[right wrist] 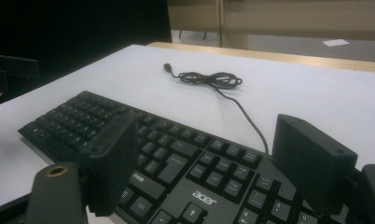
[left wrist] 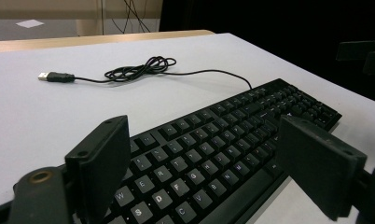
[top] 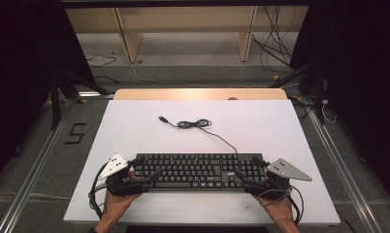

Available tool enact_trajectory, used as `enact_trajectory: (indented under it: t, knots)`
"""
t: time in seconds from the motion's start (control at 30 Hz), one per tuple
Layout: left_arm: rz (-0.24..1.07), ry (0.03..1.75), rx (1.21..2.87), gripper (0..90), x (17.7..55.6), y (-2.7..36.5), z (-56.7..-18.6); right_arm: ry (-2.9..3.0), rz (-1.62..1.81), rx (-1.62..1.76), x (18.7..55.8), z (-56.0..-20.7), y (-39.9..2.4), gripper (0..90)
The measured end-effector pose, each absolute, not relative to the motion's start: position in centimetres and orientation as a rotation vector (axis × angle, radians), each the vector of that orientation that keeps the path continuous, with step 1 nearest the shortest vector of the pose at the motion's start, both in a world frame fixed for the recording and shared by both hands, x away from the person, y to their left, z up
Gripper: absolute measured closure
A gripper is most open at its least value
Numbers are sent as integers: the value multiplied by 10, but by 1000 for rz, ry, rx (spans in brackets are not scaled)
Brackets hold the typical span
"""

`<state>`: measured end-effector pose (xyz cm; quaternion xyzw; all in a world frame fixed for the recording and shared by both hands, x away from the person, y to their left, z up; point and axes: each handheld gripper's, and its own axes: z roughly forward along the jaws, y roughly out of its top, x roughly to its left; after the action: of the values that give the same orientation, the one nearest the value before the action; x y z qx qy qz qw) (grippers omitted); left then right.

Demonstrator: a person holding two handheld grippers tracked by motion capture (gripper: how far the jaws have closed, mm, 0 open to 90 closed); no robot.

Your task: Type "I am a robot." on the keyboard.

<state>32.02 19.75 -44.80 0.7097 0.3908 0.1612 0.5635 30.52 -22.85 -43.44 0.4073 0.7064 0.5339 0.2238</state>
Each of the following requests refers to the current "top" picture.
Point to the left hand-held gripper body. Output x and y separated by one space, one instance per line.
113 166

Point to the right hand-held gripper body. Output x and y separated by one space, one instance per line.
285 171

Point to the black computer keyboard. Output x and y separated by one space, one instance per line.
196 171

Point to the person's left hand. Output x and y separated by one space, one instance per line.
117 204

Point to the person's right hand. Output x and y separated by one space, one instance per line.
278 208

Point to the white board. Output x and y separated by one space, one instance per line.
215 139

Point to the black metal stand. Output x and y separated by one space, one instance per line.
319 97
55 103

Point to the light wooden table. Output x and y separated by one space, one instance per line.
183 94

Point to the dark curtain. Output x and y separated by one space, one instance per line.
364 81
18 81

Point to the light wooden shelf unit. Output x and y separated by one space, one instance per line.
183 19

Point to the long metal floor rail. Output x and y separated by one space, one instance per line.
348 184
31 181

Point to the short metal rail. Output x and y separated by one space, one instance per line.
92 94

